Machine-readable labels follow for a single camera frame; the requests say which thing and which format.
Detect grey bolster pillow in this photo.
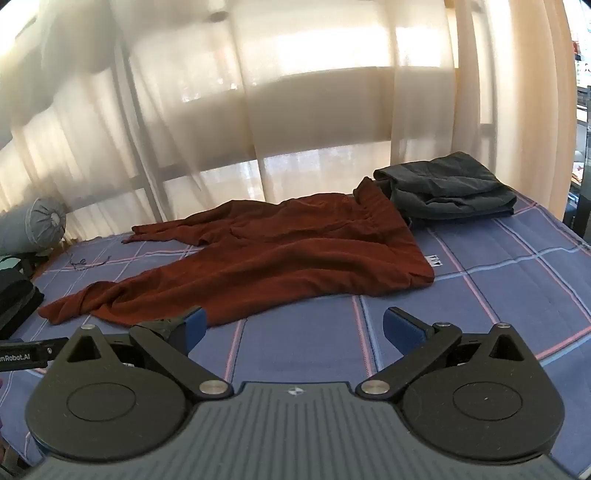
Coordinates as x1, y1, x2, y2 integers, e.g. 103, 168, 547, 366
0, 198, 68, 257

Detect dark grey folded clothes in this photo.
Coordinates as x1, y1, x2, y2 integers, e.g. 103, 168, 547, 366
373, 152, 517, 223

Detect dark shelf unit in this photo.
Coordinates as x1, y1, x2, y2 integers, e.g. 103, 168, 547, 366
564, 37, 591, 241

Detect eyeglasses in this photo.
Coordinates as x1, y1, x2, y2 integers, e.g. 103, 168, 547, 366
69, 255, 114, 271

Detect sheer white curtain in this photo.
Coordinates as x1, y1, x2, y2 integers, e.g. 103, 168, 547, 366
0, 0, 462, 241

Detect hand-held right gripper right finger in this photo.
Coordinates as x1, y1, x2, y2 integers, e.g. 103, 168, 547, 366
355, 306, 539, 398

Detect rust red pants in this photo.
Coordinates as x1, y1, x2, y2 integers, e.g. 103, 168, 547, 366
38, 176, 435, 329

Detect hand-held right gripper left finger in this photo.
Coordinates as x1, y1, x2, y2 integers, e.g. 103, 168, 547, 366
56, 306, 234, 400

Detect black bag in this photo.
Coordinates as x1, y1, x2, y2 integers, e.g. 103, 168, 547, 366
0, 267, 45, 337

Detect cream curtain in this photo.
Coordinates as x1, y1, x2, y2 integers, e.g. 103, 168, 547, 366
455, 0, 578, 222

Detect blue plaid bed sheet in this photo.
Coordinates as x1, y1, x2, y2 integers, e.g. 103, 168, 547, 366
0, 185, 591, 467

